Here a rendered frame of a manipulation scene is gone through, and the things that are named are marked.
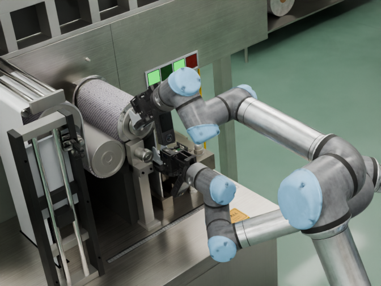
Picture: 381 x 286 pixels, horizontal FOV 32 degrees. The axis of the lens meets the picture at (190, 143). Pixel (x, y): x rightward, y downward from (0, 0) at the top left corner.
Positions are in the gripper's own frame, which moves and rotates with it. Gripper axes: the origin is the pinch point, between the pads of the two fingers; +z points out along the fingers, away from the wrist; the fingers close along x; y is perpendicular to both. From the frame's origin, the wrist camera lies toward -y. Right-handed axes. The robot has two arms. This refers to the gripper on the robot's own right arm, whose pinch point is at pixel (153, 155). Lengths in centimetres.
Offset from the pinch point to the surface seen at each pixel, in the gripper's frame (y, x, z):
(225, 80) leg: -15, -73, 46
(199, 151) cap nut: -4.3, -15.8, -3.7
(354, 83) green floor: -108, -258, 114
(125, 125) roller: 17.0, 11.1, -3.3
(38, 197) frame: 13.7, 46.0, -12.5
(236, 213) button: -16.6, -11.6, -25.4
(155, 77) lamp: 9.4, -24.6, 29.5
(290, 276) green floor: -109, -75, 10
